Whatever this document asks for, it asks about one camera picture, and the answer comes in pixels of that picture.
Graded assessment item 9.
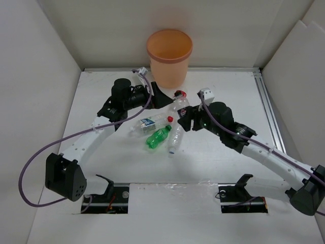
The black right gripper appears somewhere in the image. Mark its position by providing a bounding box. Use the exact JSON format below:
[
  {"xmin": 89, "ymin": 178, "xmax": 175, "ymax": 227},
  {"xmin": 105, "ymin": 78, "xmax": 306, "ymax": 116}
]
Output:
[{"xmin": 178, "ymin": 101, "xmax": 223, "ymax": 137}]

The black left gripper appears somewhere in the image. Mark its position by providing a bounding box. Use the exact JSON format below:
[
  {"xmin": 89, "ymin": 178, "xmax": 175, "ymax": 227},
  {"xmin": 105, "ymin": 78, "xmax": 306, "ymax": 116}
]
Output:
[{"xmin": 124, "ymin": 82, "xmax": 173, "ymax": 111}]

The pepsi label clear bottle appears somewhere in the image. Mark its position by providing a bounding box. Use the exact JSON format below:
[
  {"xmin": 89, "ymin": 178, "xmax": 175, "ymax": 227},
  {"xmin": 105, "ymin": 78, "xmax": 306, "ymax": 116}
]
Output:
[{"xmin": 167, "ymin": 98, "xmax": 189, "ymax": 119}]

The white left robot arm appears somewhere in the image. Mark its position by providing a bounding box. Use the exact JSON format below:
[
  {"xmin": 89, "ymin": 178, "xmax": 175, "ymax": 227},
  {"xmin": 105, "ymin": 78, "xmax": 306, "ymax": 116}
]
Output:
[{"xmin": 45, "ymin": 78, "xmax": 173, "ymax": 202}]

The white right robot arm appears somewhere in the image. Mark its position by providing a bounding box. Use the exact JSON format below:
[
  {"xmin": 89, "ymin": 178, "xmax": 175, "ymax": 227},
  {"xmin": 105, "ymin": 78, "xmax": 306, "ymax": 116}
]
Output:
[{"xmin": 177, "ymin": 102, "xmax": 324, "ymax": 216}]

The orange plastic bin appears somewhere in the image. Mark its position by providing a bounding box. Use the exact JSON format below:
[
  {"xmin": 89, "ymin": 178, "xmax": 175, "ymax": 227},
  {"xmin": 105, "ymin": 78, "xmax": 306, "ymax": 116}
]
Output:
[{"xmin": 146, "ymin": 29, "xmax": 193, "ymax": 89}]

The clear crushed blue-cap bottle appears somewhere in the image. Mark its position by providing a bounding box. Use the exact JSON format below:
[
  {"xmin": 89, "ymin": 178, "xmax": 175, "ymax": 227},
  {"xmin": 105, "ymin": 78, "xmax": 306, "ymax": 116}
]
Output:
[{"xmin": 168, "ymin": 124, "xmax": 185, "ymax": 156}]

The red label clear bottle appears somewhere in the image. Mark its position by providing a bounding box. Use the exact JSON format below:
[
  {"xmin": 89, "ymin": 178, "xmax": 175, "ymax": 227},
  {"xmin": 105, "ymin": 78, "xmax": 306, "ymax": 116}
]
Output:
[{"xmin": 173, "ymin": 90, "xmax": 187, "ymax": 100}]

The blue white label bottle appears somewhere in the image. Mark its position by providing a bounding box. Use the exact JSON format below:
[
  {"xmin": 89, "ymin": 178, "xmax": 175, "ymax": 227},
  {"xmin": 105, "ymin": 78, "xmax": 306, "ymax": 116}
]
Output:
[{"xmin": 129, "ymin": 113, "xmax": 168, "ymax": 137}]

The green plastic bottle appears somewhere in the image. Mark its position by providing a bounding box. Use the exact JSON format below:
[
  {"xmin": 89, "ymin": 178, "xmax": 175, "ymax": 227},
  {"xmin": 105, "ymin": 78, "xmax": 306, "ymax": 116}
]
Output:
[{"xmin": 146, "ymin": 125, "xmax": 172, "ymax": 149}]

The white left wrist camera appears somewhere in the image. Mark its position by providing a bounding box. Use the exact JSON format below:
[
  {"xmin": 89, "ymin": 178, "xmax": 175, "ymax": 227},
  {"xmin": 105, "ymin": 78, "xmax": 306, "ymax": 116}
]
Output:
[{"xmin": 132, "ymin": 67, "xmax": 148, "ymax": 77}]

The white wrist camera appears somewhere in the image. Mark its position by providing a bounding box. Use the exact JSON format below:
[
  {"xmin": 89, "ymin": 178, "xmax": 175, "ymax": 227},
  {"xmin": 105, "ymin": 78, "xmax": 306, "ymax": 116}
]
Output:
[
  {"xmin": 198, "ymin": 88, "xmax": 215, "ymax": 105},
  {"xmin": 132, "ymin": 67, "xmax": 148, "ymax": 77}
]

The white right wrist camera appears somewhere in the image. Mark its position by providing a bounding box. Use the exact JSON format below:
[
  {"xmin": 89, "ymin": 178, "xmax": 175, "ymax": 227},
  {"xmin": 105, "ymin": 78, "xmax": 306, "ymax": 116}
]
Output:
[{"xmin": 198, "ymin": 88, "xmax": 215, "ymax": 105}]

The aluminium frame rail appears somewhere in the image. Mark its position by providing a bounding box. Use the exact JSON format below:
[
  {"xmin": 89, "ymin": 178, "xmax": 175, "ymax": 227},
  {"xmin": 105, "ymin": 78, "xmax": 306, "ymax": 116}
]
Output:
[{"xmin": 83, "ymin": 67, "xmax": 313, "ymax": 206}]

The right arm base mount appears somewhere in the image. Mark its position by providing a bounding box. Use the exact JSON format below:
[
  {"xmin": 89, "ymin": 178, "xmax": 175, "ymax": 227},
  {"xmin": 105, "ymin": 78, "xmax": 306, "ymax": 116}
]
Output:
[{"xmin": 215, "ymin": 174, "xmax": 268, "ymax": 214}]

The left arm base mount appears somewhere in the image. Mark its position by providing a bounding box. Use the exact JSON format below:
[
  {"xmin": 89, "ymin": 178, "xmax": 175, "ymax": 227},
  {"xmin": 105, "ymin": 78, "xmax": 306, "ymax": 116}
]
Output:
[{"xmin": 80, "ymin": 174, "xmax": 130, "ymax": 215}]

